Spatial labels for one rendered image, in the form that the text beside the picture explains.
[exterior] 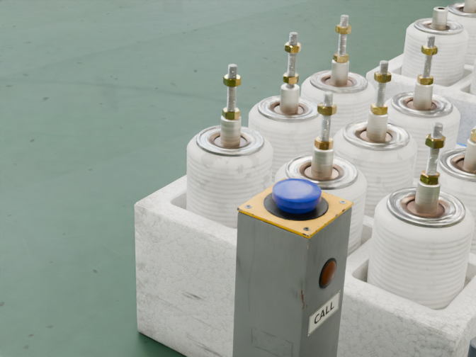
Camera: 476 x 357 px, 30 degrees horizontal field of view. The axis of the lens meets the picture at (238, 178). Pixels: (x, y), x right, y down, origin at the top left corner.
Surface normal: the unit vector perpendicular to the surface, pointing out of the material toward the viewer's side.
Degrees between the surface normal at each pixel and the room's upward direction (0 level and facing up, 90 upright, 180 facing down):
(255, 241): 90
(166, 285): 90
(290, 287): 90
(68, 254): 0
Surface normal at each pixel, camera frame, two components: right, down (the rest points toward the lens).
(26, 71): 0.04, -0.89
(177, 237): -0.59, 0.36
